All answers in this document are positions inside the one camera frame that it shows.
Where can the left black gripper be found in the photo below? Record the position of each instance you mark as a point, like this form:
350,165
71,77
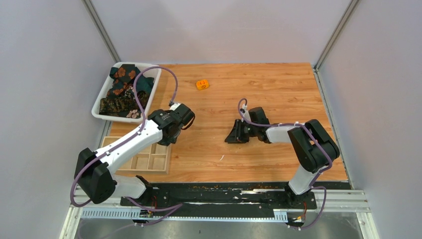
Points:
170,140

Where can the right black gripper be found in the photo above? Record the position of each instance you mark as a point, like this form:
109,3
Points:
236,136

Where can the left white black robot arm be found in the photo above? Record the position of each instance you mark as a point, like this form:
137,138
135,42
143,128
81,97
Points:
96,170

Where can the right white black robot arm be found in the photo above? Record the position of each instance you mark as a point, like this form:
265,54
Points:
313,146

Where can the dark pink floral tie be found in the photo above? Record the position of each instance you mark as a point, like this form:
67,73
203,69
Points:
134,114

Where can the wooden compartment tray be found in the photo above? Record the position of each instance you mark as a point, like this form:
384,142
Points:
154,159

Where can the orange cube toy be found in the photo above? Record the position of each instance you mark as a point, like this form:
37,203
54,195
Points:
202,84

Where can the dark brown patterned tie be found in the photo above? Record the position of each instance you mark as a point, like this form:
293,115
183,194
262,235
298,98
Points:
118,106

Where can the green orange floral tie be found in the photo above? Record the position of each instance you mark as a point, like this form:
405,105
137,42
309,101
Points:
123,78

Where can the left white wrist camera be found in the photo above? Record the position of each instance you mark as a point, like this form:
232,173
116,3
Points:
174,106

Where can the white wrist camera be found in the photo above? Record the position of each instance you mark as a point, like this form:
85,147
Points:
174,106
245,113

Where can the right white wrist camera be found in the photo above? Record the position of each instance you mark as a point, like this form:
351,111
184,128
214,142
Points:
245,113

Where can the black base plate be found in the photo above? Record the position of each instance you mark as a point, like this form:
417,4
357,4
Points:
226,200

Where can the aluminium rail frame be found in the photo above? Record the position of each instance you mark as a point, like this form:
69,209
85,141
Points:
322,203

